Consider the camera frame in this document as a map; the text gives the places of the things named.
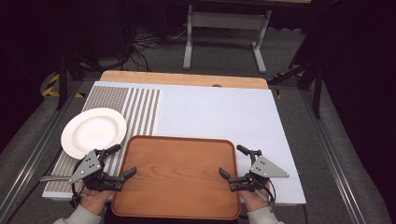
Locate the grey striped placemat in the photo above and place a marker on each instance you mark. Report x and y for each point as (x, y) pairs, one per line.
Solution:
(137, 105)

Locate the white table sheet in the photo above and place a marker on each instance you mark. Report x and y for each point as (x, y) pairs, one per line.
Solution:
(218, 115)

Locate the yellow black hazard tape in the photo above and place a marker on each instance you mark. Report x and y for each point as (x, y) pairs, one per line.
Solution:
(49, 90)

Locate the person's right hand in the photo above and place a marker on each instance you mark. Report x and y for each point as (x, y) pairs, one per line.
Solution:
(254, 199)

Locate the person's left hand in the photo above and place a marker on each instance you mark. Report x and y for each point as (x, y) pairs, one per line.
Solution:
(94, 199)

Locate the white round plate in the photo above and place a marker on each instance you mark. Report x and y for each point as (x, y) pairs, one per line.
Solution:
(92, 130)

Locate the grey metal utensil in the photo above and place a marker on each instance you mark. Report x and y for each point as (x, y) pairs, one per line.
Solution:
(54, 178)

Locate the brown wooden tray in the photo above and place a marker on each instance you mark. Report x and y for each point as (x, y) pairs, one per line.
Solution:
(176, 177)

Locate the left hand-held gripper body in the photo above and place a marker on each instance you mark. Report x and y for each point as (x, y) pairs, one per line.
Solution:
(86, 167)

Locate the grey metal table frame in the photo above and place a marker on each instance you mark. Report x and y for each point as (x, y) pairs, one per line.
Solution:
(227, 21)

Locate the aluminium floor rail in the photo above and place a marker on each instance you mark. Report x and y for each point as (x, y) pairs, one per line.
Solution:
(333, 155)
(34, 158)

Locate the black tripod stand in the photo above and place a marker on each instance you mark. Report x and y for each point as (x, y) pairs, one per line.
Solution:
(62, 81)
(317, 93)

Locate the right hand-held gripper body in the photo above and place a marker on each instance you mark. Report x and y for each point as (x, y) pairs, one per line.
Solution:
(267, 170)

